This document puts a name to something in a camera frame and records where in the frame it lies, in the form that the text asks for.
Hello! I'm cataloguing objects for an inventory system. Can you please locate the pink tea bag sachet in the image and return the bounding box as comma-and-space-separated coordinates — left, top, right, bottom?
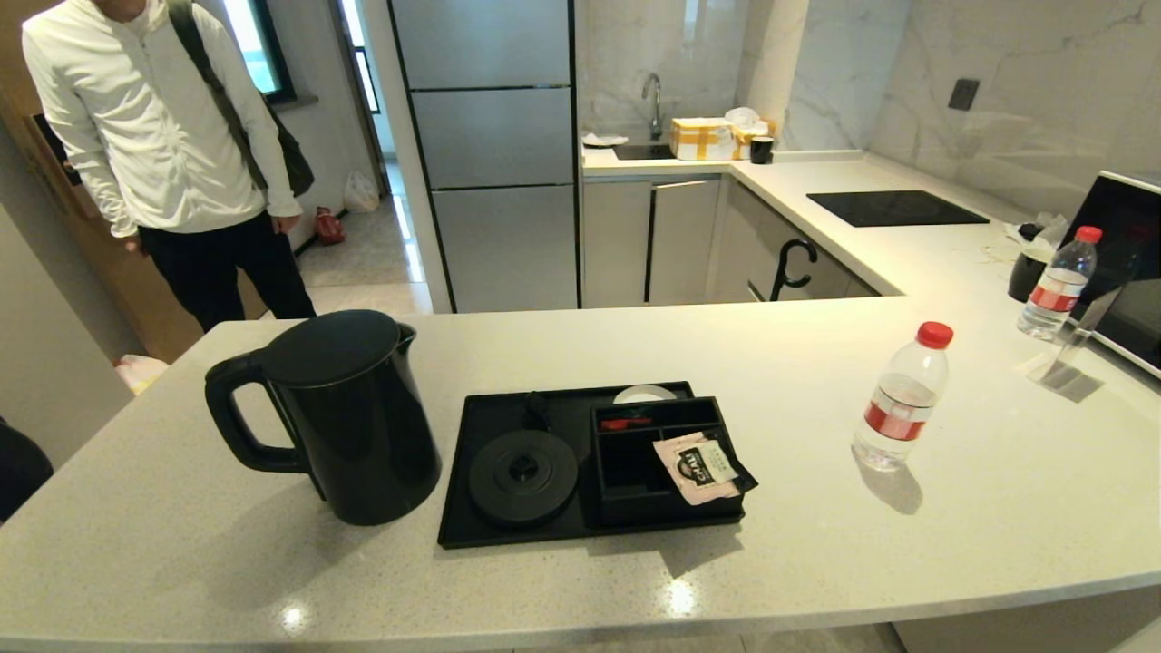
653, 432, 741, 506

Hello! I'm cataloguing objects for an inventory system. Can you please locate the clear water bottle red cap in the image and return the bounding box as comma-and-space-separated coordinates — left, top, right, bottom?
1018, 225, 1106, 342

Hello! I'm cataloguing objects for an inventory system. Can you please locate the black rectangular serving tray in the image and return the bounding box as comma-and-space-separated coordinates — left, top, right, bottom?
437, 381, 759, 550

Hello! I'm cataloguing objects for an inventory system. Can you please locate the yellow white striped box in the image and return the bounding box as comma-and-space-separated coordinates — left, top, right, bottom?
669, 117, 736, 161

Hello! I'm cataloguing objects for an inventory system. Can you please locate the black induction cooktop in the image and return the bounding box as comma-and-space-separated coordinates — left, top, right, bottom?
807, 190, 991, 228

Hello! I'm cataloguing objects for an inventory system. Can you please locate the water bottle with dark liquid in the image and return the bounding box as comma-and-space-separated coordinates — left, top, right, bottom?
852, 321, 955, 473

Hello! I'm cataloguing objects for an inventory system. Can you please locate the black microwave oven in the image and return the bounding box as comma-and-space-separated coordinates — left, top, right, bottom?
1061, 170, 1161, 378

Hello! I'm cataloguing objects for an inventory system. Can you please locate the person in white jacket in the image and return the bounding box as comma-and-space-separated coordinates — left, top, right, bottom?
22, 0, 317, 332

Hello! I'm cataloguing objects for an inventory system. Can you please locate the black curved faucet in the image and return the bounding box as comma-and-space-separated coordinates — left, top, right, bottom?
770, 238, 819, 301

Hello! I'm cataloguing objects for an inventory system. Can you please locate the black round kettle base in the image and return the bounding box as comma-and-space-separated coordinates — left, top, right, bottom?
468, 429, 580, 528

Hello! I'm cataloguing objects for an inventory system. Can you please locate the crumpled white orange plastic bag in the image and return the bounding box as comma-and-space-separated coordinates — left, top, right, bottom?
113, 353, 169, 395

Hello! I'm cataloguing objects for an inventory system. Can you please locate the silver refrigerator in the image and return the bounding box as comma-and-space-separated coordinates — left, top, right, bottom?
388, 0, 581, 314

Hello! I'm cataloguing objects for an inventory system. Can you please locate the white base cabinet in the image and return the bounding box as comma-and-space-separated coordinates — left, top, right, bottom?
580, 174, 881, 307

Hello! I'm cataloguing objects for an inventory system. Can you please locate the small yellow white box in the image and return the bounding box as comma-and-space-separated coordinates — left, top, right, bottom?
733, 120, 779, 160

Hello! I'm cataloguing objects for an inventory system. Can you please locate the dark green shoulder bag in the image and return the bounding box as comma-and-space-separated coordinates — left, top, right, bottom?
168, 0, 315, 198

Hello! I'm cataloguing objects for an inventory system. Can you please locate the chrome sink faucet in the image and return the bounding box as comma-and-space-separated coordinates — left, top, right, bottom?
641, 72, 665, 141

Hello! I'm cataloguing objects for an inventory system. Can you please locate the black compartment organizer box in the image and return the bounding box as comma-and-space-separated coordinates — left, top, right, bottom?
590, 395, 759, 527

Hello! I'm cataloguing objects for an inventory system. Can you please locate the large black mug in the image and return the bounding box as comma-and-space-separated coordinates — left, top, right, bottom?
1009, 246, 1053, 303

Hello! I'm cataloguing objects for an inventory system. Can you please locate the black electric kettle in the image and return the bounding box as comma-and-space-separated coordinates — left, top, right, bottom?
204, 309, 443, 527

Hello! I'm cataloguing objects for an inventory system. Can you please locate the clear acrylic sign holder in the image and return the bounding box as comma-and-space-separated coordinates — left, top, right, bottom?
1029, 281, 1130, 393

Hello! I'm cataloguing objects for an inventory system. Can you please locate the dark framed window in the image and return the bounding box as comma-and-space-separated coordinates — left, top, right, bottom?
222, 0, 296, 105

